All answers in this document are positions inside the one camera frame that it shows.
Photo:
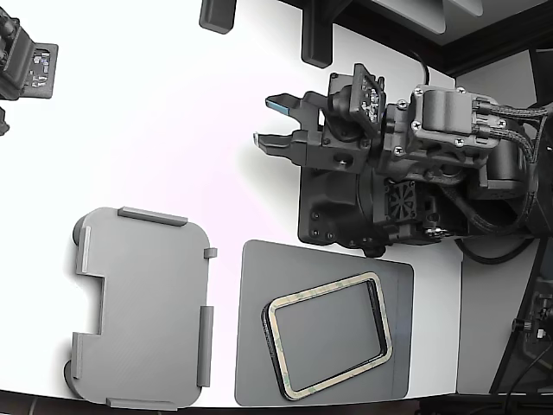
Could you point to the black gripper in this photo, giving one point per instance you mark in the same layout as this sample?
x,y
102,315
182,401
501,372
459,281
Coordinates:
x,y
328,151

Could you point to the black six-joint robot arm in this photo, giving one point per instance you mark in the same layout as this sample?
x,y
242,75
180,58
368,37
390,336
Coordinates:
x,y
501,164

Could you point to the gray box with edge tabs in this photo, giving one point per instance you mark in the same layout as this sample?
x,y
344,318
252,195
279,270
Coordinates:
x,y
147,302

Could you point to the dark gray flat mat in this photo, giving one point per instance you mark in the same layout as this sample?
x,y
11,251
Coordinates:
x,y
255,281

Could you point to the large gray panel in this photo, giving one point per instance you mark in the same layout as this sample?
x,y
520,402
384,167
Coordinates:
x,y
402,13

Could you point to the small gray panel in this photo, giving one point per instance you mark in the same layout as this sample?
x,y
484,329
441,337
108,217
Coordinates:
x,y
464,6

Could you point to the dark flat panel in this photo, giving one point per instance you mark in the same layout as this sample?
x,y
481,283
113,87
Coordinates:
x,y
542,78

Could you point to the small black clamp piece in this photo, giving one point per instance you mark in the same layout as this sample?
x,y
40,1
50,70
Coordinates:
x,y
3,121

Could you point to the black device with knob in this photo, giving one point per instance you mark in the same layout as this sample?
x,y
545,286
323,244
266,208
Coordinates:
x,y
542,311

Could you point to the black diagonal stand pole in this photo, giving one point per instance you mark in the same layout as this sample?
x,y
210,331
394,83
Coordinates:
x,y
504,367

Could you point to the gripper camera with circuit board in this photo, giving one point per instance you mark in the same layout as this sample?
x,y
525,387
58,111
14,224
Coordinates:
x,y
367,99

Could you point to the long black bracket block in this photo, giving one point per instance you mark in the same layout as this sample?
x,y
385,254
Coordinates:
x,y
317,39

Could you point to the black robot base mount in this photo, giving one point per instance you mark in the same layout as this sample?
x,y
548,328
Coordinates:
x,y
328,207

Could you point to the short black bracket block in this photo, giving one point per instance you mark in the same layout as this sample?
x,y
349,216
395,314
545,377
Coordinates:
x,y
216,15

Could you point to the black frame structure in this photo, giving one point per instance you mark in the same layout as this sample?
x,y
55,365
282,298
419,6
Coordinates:
x,y
475,47

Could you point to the black camera module on stand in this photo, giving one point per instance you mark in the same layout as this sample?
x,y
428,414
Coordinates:
x,y
17,65

